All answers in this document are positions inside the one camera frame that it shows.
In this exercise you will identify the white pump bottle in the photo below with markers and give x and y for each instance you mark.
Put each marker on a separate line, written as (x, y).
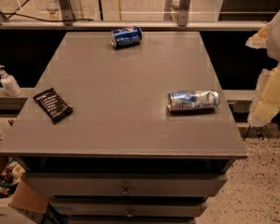
(9, 83)

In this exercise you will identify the crushed silver redbull can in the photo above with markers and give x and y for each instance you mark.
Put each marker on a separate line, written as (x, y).
(193, 100)

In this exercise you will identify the top drawer knob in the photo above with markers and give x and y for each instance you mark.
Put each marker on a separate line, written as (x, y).
(125, 192)

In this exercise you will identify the drawer knob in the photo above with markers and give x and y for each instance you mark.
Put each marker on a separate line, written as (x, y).
(125, 192)
(130, 214)

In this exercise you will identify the grey drawer cabinet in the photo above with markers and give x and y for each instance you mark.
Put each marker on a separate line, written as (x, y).
(121, 133)

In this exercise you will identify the blue pepsi can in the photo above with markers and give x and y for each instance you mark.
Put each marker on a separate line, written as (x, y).
(125, 37)

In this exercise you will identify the black snack packet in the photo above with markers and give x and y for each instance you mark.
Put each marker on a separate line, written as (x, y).
(53, 105)

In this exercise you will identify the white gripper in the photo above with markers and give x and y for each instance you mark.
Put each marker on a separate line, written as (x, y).
(266, 99)

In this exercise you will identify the cardboard box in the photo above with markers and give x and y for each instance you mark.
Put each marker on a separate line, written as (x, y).
(19, 204)

